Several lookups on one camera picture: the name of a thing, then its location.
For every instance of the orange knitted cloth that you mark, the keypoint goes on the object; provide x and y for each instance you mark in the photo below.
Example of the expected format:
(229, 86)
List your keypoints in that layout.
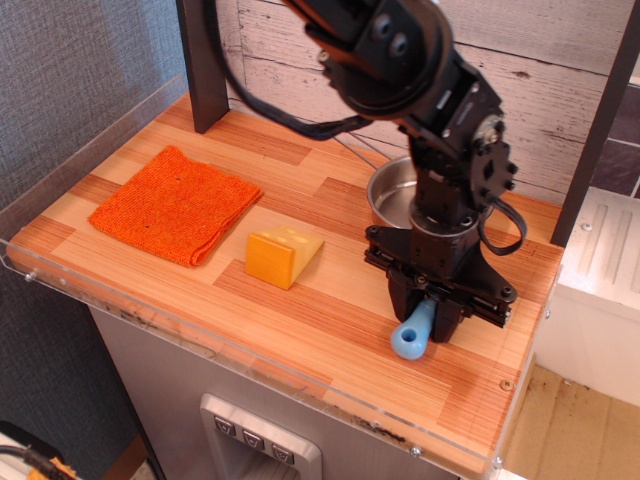
(175, 208)

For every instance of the white ribbed cabinet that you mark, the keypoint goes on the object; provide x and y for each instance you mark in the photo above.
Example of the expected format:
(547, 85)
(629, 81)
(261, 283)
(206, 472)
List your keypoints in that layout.
(590, 330)

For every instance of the grey toy fridge cabinet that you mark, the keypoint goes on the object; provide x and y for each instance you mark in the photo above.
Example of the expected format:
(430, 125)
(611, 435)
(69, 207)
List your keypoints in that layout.
(166, 366)

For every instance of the dark right frame post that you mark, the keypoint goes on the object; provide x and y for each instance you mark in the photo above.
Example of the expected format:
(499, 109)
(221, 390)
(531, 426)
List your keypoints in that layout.
(609, 104)

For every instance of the yellow black object bottom left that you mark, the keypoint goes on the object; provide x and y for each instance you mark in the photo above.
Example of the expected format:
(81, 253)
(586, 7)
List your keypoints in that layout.
(40, 463)

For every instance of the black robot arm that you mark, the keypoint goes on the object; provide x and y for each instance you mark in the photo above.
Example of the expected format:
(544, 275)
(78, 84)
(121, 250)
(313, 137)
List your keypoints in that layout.
(396, 61)

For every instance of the yellow toy cheese wedge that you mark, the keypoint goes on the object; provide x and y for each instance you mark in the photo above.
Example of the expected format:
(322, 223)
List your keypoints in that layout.
(278, 255)

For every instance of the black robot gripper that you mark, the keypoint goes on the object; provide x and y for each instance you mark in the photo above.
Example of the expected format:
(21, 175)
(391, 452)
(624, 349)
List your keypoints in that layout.
(442, 264)

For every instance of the blue handled grey scoop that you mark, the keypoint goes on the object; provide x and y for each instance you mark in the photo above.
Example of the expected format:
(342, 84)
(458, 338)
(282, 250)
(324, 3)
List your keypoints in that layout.
(409, 340)

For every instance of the stainless steel pan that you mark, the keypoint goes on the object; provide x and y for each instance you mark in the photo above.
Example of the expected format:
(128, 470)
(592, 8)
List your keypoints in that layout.
(392, 190)

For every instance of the silver dispenser button panel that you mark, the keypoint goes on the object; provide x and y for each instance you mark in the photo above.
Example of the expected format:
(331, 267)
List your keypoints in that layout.
(241, 440)

